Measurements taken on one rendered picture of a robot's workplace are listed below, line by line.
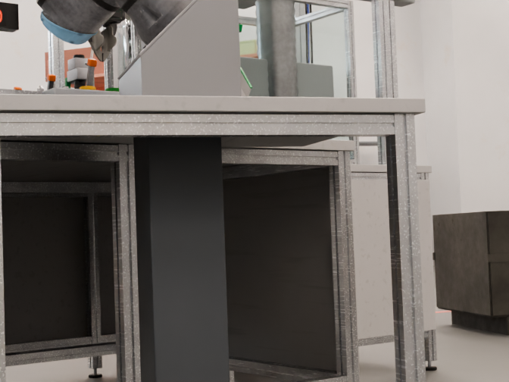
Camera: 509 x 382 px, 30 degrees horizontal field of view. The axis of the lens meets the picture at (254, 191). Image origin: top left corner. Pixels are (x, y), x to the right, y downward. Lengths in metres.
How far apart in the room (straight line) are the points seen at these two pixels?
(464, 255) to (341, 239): 2.86
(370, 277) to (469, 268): 1.76
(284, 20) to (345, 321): 1.44
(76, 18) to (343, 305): 1.17
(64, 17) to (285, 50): 1.75
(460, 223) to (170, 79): 3.87
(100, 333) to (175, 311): 2.26
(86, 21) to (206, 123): 0.44
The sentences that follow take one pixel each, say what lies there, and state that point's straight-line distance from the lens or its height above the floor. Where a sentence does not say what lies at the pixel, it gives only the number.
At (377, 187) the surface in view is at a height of 0.77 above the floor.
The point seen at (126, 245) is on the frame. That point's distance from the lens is 2.36.
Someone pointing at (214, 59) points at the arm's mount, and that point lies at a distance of 1.93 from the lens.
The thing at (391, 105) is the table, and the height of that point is 0.84.
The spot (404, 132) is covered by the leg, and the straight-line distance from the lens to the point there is 1.97.
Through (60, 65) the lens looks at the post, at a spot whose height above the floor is 1.28.
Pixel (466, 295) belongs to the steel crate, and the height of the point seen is 0.21.
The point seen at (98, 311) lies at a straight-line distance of 4.24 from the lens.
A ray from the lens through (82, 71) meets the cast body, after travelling 2.59.
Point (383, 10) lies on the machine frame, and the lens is 4.09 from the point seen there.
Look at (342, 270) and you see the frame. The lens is 2.77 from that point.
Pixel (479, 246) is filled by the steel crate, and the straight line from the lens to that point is 5.40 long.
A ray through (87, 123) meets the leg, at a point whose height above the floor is 0.81.
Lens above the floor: 0.59
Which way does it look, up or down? 3 degrees up
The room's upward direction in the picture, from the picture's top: 2 degrees counter-clockwise
